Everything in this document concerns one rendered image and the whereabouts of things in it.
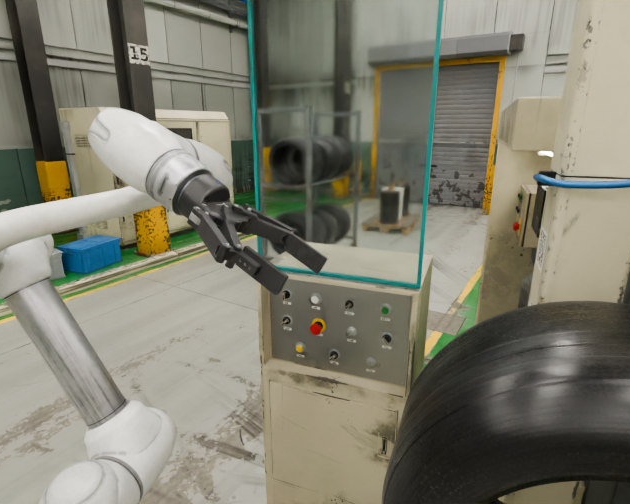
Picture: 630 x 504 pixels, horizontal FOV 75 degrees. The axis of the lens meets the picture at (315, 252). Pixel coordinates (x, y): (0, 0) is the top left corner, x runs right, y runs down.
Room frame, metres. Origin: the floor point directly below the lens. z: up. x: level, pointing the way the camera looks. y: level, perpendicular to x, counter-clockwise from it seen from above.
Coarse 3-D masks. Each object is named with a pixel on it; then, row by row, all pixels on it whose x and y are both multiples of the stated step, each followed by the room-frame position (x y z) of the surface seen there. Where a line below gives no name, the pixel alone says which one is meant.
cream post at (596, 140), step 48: (624, 0) 0.68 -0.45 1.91; (576, 48) 0.75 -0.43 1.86; (624, 48) 0.68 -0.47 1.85; (576, 96) 0.70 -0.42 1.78; (624, 96) 0.67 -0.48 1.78; (576, 144) 0.69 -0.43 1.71; (624, 144) 0.67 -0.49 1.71; (576, 192) 0.69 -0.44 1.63; (624, 192) 0.66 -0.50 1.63; (576, 240) 0.68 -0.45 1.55; (624, 240) 0.66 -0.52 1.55; (576, 288) 0.68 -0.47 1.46; (624, 288) 0.65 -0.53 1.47
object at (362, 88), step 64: (256, 0) 1.34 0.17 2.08; (320, 0) 1.26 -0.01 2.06; (384, 0) 1.20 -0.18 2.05; (256, 64) 1.34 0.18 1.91; (320, 64) 1.26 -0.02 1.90; (384, 64) 1.20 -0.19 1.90; (256, 128) 1.34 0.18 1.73; (320, 128) 1.26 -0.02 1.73; (384, 128) 1.19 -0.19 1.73; (256, 192) 1.34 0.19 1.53; (320, 192) 1.26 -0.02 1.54; (384, 192) 1.19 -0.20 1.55; (384, 256) 1.19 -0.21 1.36
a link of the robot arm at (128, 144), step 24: (96, 120) 0.67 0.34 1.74; (120, 120) 0.65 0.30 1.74; (144, 120) 0.67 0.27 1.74; (96, 144) 0.65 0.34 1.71; (120, 144) 0.63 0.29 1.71; (144, 144) 0.62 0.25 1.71; (168, 144) 0.64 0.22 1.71; (120, 168) 0.63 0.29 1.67; (144, 168) 0.61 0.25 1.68; (144, 192) 0.64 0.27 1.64
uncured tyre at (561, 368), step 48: (480, 336) 0.56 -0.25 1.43; (528, 336) 0.50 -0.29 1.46; (576, 336) 0.46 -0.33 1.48; (624, 336) 0.45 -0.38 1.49; (432, 384) 0.53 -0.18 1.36; (480, 384) 0.44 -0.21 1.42; (528, 384) 0.41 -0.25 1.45; (576, 384) 0.38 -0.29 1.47; (624, 384) 0.37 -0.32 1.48; (432, 432) 0.44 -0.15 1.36; (480, 432) 0.40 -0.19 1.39; (528, 432) 0.37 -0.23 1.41; (576, 432) 0.35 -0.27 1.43; (624, 432) 0.34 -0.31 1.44; (384, 480) 0.49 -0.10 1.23; (432, 480) 0.40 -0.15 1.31; (480, 480) 0.38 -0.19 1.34; (528, 480) 0.36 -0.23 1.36; (576, 480) 0.34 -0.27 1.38; (624, 480) 0.33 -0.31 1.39
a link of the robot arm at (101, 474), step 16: (80, 464) 0.71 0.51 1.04; (96, 464) 0.72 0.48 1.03; (112, 464) 0.76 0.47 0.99; (64, 480) 0.67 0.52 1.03; (80, 480) 0.68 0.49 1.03; (96, 480) 0.68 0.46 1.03; (112, 480) 0.70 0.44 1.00; (128, 480) 0.74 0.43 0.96; (48, 496) 0.64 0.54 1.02; (64, 496) 0.64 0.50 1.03; (80, 496) 0.64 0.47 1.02; (96, 496) 0.66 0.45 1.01; (112, 496) 0.68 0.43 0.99; (128, 496) 0.72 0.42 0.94
